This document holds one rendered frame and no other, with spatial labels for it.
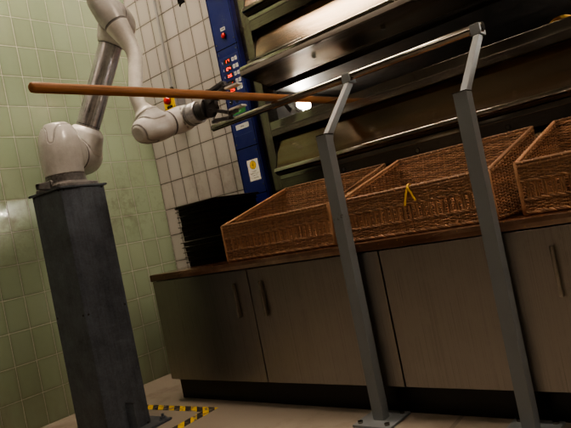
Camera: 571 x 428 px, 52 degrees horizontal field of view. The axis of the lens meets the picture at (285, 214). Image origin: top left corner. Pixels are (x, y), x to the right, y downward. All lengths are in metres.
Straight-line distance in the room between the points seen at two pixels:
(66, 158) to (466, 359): 1.64
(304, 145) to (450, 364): 1.28
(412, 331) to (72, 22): 2.44
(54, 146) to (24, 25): 1.00
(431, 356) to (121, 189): 2.01
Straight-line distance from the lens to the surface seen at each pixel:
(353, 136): 2.56
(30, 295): 2.99
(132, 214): 3.32
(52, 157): 2.47
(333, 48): 2.59
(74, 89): 1.78
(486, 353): 1.83
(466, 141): 1.68
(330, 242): 2.08
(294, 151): 2.76
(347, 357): 2.08
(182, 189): 3.33
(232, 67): 2.98
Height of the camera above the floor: 0.70
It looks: 1 degrees up
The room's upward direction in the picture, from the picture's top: 11 degrees counter-clockwise
